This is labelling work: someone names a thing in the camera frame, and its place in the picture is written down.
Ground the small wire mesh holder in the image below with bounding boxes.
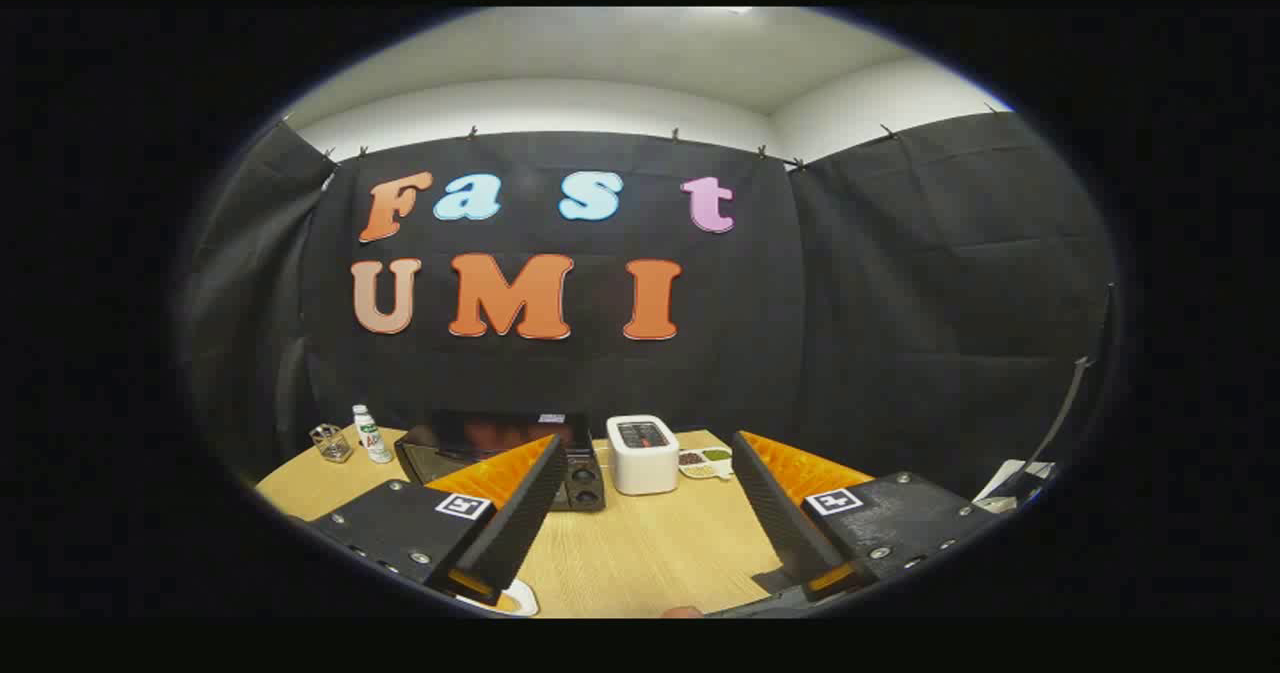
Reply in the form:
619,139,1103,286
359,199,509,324
309,423,353,464

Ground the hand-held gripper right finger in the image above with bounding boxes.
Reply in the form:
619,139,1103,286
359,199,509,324
732,430,1001,604

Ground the white plate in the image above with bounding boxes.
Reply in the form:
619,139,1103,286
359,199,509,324
455,578,539,618

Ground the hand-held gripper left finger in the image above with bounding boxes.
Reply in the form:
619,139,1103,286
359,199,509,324
305,433,569,609

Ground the white pop-up toaster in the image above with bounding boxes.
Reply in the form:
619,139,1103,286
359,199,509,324
606,414,681,496

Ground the white divided snack dish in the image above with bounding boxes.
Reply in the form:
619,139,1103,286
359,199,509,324
677,446,735,481

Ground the white flat object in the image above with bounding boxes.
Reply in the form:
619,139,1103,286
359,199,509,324
975,459,1056,514

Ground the white plastic drink bottle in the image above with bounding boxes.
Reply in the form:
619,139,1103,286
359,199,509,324
352,404,394,465

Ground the black toaster oven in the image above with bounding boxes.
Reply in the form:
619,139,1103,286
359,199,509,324
395,411,607,512

